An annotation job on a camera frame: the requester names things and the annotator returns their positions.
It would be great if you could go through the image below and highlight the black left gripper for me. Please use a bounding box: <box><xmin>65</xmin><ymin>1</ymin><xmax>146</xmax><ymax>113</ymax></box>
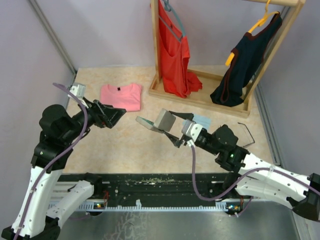
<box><xmin>61</xmin><ymin>96</ymin><xmax>127</xmax><ymax>143</ymax></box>

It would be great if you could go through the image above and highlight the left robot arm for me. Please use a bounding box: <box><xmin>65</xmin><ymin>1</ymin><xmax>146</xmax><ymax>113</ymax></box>
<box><xmin>1</xmin><ymin>100</ymin><xmax>126</xmax><ymax>240</ymax></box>

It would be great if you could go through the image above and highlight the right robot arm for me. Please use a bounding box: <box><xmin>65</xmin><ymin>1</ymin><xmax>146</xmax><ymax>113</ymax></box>
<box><xmin>153</xmin><ymin>109</ymin><xmax>320</xmax><ymax>222</ymax></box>

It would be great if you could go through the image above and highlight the pink folded t-shirt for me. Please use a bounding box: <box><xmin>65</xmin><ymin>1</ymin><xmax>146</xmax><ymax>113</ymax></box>
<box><xmin>100</xmin><ymin>83</ymin><xmax>143</xmax><ymax>112</ymax></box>

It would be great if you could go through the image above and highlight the light blue cleaning cloth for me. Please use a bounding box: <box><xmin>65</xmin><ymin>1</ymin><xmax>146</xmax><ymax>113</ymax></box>
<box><xmin>193</xmin><ymin>114</ymin><xmax>212</xmax><ymax>130</ymax></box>

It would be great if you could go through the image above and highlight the wooden clothes rack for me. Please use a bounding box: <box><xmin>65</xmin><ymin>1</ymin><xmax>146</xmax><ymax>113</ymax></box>
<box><xmin>148</xmin><ymin>0</ymin><xmax>306</xmax><ymax>118</ymax></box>

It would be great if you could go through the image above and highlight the red t-shirt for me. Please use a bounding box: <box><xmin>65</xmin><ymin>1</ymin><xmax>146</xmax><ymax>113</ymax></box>
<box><xmin>158</xmin><ymin>0</ymin><xmax>203</xmax><ymax>99</ymax></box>

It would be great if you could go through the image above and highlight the navy tank top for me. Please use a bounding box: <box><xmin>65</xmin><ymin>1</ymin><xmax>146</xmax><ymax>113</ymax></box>
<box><xmin>210</xmin><ymin>12</ymin><xmax>283</xmax><ymax>107</ymax></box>

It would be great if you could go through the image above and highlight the grey-blue hanger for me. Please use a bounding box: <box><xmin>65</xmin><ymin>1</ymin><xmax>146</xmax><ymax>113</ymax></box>
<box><xmin>157</xmin><ymin>0</ymin><xmax>188</xmax><ymax>43</ymax></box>

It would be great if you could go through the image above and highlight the yellow hanger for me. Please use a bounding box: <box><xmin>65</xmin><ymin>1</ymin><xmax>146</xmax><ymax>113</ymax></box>
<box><xmin>225</xmin><ymin>0</ymin><xmax>280</xmax><ymax>67</ymax></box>

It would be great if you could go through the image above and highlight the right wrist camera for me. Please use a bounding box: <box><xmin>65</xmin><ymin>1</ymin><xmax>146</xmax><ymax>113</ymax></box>
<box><xmin>181</xmin><ymin>120</ymin><xmax>203</xmax><ymax>142</ymax></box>

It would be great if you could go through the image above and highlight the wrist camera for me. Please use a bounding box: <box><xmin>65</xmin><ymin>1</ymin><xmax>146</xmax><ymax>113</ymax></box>
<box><xmin>69</xmin><ymin>82</ymin><xmax>86</xmax><ymax>99</ymax></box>
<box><xmin>181</xmin><ymin>120</ymin><xmax>203</xmax><ymax>142</ymax></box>

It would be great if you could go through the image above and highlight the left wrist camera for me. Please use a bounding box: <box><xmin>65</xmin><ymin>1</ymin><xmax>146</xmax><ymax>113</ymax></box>
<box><xmin>69</xmin><ymin>82</ymin><xmax>86</xmax><ymax>99</ymax></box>

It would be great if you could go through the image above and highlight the aluminium frame post left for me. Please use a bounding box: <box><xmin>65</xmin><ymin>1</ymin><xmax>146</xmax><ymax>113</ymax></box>
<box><xmin>26</xmin><ymin>0</ymin><xmax>78</xmax><ymax>77</ymax></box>

